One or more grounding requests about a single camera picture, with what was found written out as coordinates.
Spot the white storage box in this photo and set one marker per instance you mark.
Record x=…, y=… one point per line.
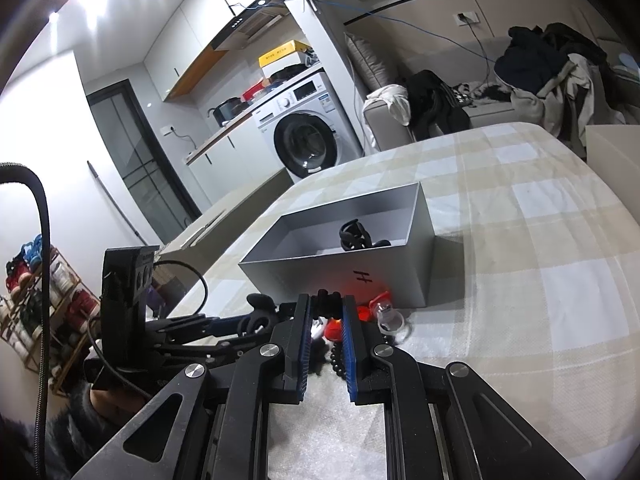
x=615, y=160

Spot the white kitchen wall outlet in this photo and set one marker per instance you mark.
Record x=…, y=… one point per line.
x=166, y=130

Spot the purple object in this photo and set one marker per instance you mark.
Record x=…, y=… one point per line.
x=167, y=300

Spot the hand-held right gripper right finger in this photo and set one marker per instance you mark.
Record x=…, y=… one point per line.
x=350, y=360

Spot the person's left hand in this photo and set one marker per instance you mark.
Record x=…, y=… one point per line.
x=107, y=402

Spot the kitchen counter with white cabinets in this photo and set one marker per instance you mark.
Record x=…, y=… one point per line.
x=235, y=155

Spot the beige sofa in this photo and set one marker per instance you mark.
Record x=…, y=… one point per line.
x=490, y=110

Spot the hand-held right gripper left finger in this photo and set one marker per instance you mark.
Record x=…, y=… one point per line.
x=301, y=360

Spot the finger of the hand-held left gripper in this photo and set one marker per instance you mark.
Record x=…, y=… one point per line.
x=220, y=326
x=200, y=352

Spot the small black hair claw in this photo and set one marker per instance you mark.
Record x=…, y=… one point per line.
x=260, y=305

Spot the black cookware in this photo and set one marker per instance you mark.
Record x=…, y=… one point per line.
x=287, y=72

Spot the white garment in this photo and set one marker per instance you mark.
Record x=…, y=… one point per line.
x=395, y=100

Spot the white wall cabinets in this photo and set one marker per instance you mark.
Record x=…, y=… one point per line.
x=190, y=35

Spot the clear packet with red ornament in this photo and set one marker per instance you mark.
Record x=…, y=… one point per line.
x=387, y=316

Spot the black cooking pot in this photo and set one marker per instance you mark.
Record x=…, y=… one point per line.
x=227, y=110

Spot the pile of dark clothes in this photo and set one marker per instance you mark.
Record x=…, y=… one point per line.
x=540, y=60

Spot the white flat box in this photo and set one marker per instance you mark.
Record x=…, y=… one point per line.
x=280, y=67

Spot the red container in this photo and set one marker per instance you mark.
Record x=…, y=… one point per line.
x=252, y=92

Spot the white wall outlet with plug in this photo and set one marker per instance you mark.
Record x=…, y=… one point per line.
x=465, y=19

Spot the wooden shoe rack with shoes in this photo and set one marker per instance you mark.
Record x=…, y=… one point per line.
x=65, y=300

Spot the red round badge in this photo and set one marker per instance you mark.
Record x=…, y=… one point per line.
x=332, y=331

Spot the dark framed glass door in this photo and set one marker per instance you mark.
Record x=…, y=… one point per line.
x=145, y=170

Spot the large black hair claw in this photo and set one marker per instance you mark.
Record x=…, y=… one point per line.
x=350, y=235

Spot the black white patterned cloth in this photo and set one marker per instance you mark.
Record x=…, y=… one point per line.
x=460, y=94

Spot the brown cardboard box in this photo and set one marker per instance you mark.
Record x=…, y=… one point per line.
x=240, y=210

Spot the yellow flat box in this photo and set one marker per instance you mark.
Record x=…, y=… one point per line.
x=280, y=52

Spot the grey cushion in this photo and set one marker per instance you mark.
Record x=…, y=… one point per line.
x=367, y=65

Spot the silver range hood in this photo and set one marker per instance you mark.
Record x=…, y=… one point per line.
x=250, y=25

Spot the black garment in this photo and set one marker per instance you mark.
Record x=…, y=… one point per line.
x=430, y=100

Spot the grey cardboard box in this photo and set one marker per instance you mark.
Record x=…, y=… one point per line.
x=310, y=275

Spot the white washing machine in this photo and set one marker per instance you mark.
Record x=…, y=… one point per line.
x=325, y=105

